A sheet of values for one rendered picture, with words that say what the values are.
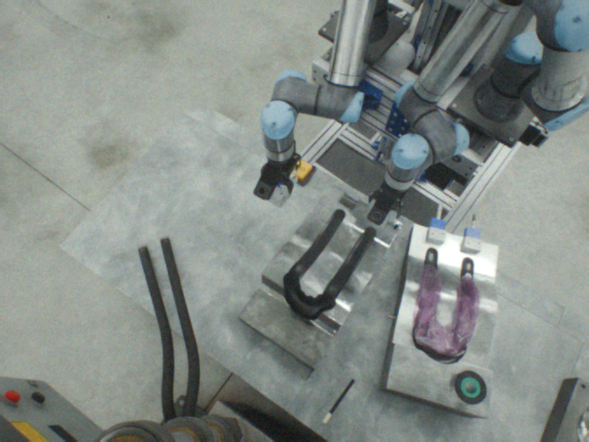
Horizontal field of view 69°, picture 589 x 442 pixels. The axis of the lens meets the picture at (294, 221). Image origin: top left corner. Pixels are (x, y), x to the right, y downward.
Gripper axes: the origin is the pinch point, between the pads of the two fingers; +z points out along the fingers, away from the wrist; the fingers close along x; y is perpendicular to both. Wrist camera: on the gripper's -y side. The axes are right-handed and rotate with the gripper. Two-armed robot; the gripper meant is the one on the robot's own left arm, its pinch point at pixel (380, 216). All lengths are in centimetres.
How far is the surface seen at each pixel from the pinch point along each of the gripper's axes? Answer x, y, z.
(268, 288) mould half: 16.3, -36.4, 4.0
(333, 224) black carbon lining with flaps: 10.9, -9.1, 2.2
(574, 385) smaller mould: -67, -13, 4
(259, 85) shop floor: 110, 82, 90
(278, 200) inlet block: 27.3, -14.5, -5.1
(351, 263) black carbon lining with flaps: 0.1, -17.0, 2.6
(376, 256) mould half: -5.2, -11.3, 1.9
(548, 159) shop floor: -56, 128, 90
